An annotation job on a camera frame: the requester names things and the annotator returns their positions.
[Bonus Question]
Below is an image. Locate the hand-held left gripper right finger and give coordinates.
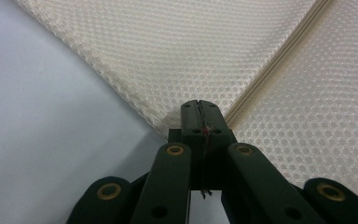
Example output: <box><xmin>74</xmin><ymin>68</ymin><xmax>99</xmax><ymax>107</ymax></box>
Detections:
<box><xmin>199</xmin><ymin>99</ymin><xmax>239</xmax><ymax>191</ymax></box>

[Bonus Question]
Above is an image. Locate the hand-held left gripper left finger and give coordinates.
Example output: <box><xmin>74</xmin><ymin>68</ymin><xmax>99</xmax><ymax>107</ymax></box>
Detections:
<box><xmin>167</xmin><ymin>99</ymin><xmax>207</xmax><ymax>190</ymax></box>

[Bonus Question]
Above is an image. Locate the cream mesh laundry bag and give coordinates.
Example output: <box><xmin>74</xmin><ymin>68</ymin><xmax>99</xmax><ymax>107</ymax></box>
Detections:
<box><xmin>14</xmin><ymin>0</ymin><xmax>358</xmax><ymax>210</ymax></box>

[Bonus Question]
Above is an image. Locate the light blue table mat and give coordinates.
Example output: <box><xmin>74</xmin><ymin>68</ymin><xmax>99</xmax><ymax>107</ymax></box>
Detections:
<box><xmin>0</xmin><ymin>0</ymin><xmax>231</xmax><ymax>224</ymax></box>

